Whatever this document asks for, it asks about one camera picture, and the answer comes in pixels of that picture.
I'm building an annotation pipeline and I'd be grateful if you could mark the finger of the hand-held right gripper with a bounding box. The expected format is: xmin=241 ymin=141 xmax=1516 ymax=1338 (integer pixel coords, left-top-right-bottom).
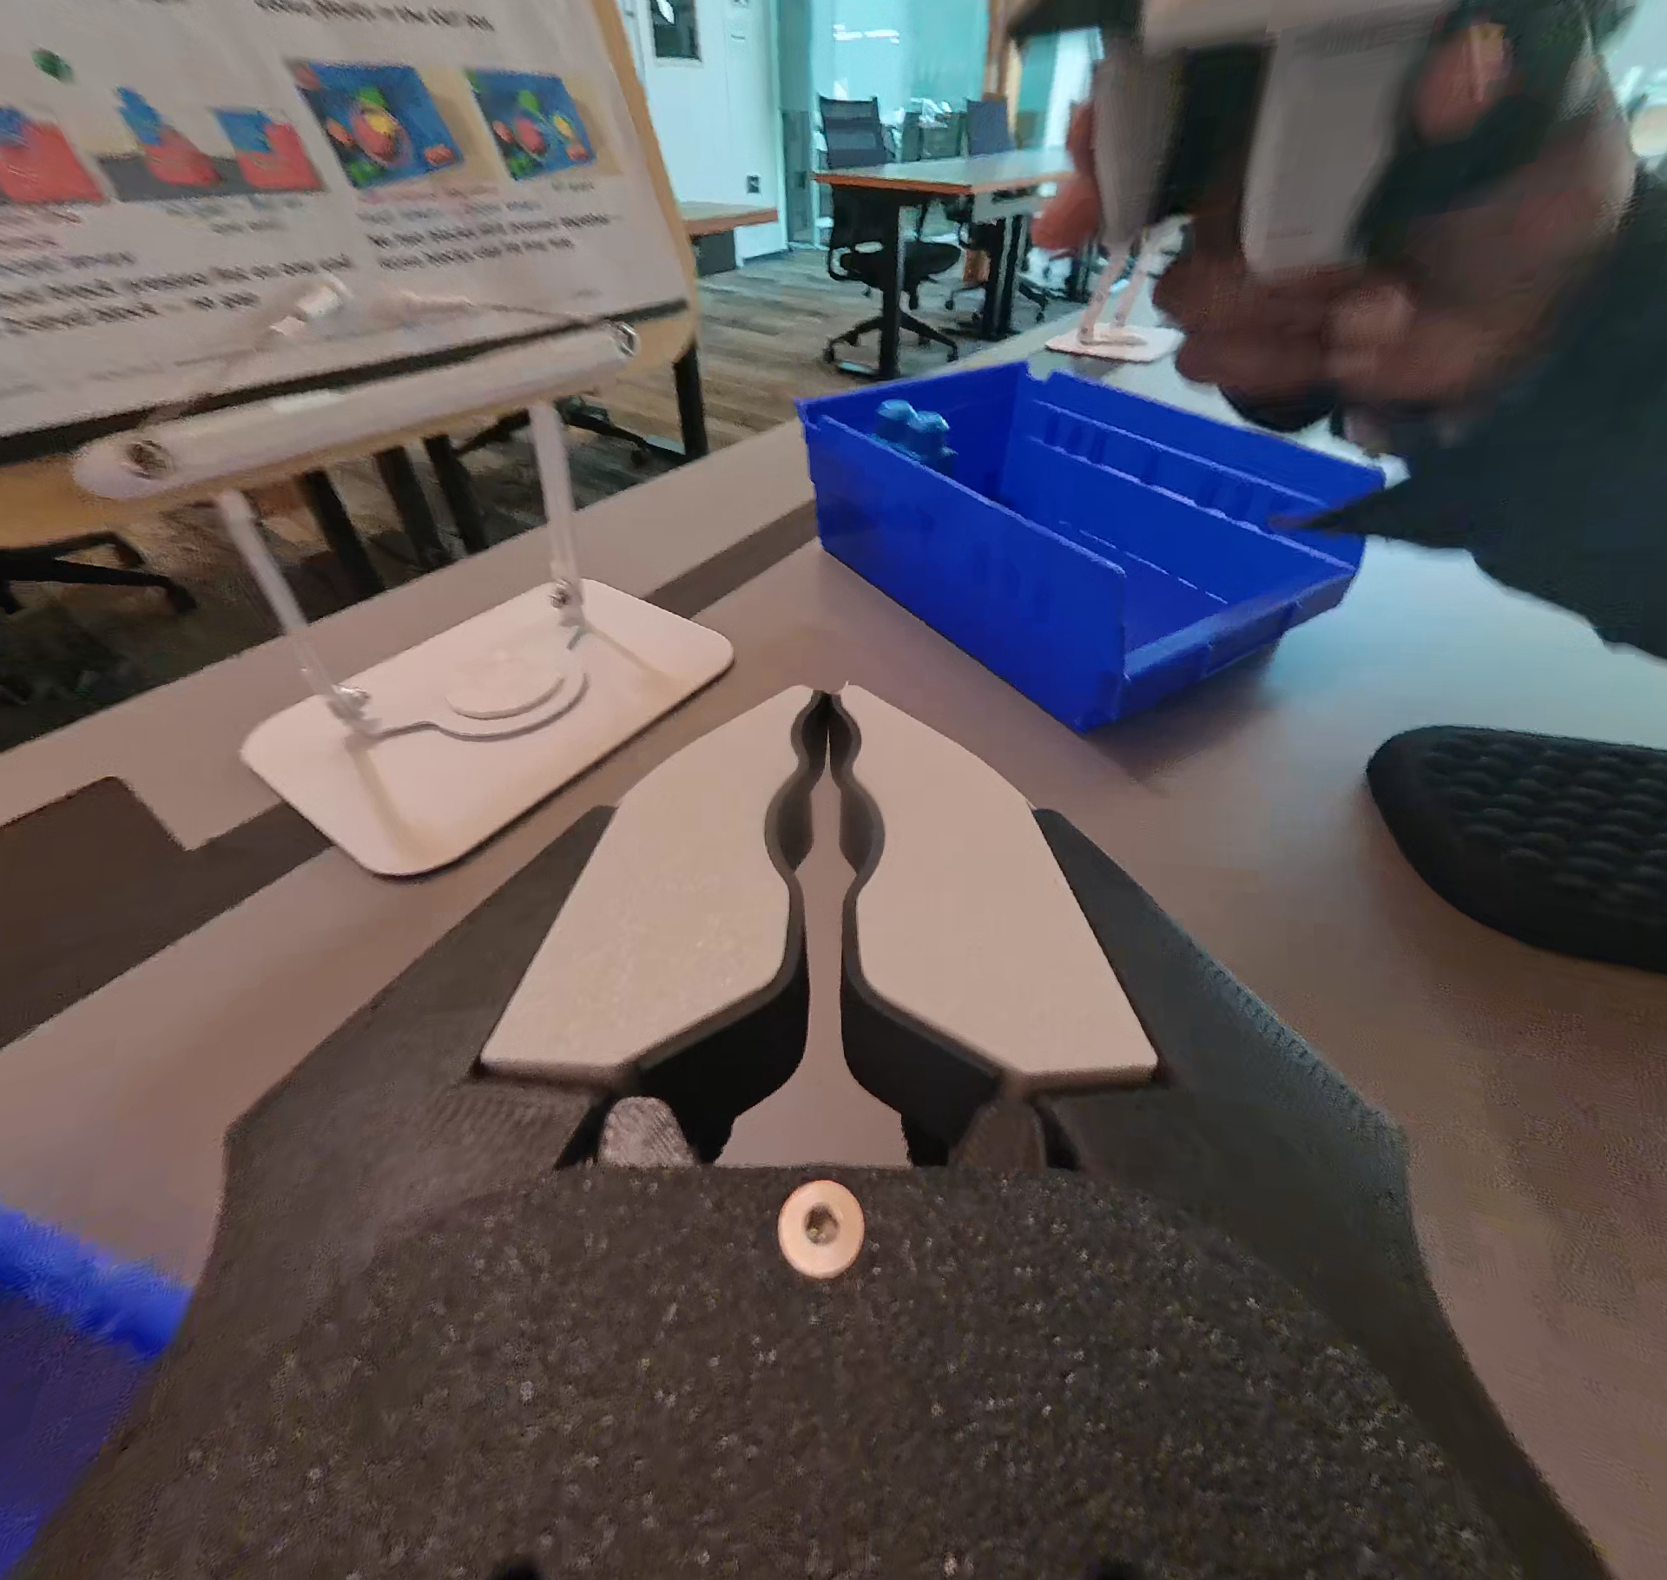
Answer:
xmin=1092 ymin=45 xmax=1191 ymax=247
xmin=1143 ymin=0 xmax=1489 ymax=278

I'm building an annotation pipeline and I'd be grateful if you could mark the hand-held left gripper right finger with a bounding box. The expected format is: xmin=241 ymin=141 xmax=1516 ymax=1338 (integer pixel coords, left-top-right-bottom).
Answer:
xmin=831 ymin=685 xmax=1161 ymax=1165

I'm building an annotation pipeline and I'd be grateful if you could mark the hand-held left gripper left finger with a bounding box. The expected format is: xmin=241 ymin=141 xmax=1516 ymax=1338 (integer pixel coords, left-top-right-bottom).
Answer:
xmin=479 ymin=685 xmax=837 ymax=1165

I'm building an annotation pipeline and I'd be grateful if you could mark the blue plastic bin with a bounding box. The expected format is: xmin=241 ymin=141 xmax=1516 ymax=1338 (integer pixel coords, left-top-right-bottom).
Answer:
xmin=794 ymin=362 xmax=1385 ymax=737
xmin=0 ymin=1203 xmax=196 ymax=1572

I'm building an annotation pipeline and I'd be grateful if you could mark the person's right forearm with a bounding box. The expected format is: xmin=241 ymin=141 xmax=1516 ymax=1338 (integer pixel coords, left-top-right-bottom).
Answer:
xmin=1217 ymin=134 xmax=1667 ymax=660

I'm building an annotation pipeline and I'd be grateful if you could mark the black office chair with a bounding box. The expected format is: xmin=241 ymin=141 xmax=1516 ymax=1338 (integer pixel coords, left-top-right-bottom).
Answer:
xmin=0 ymin=536 xmax=200 ymax=629
xmin=961 ymin=97 xmax=1058 ymax=322
xmin=817 ymin=97 xmax=965 ymax=370

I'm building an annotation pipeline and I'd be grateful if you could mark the brown wooden desk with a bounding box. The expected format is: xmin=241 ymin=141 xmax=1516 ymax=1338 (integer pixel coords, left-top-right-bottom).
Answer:
xmin=676 ymin=203 xmax=781 ymax=462
xmin=813 ymin=147 xmax=1081 ymax=384

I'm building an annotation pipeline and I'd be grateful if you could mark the black wrist rest pad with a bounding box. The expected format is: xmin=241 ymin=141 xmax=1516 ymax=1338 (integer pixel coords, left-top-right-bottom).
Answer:
xmin=1367 ymin=729 xmax=1667 ymax=971

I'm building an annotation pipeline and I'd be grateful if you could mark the printed instruction sheet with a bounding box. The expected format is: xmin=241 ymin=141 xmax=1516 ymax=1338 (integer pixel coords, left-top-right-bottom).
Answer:
xmin=0 ymin=0 xmax=692 ymax=436

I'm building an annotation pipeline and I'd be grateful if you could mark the black cable flap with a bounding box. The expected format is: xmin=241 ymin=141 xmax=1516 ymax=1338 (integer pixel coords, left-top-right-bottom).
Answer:
xmin=0 ymin=773 xmax=341 ymax=1053

